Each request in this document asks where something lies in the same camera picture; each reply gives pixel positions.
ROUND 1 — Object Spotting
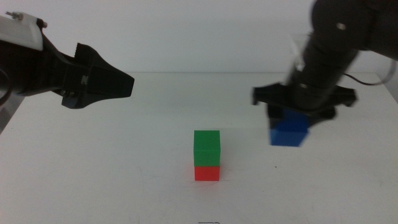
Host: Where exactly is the blue cube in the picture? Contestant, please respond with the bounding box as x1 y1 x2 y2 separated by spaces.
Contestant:
269 109 310 147

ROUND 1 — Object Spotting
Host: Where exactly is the green cube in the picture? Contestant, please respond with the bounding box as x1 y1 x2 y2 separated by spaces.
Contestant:
193 129 221 167

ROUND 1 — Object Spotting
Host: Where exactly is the red cube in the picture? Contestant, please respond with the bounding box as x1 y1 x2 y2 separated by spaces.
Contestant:
194 166 221 182

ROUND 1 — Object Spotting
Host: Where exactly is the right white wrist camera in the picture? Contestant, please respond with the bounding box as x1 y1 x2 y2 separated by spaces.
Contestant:
287 32 312 74

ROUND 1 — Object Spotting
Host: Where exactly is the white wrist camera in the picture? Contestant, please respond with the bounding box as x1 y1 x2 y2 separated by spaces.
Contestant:
287 32 312 74
0 11 48 52

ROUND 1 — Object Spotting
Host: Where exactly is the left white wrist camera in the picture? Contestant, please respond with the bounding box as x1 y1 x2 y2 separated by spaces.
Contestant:
0 11 48 52

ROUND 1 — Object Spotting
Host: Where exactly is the thin right gripper cable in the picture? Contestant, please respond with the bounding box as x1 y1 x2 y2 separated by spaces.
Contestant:
343 58 398 86

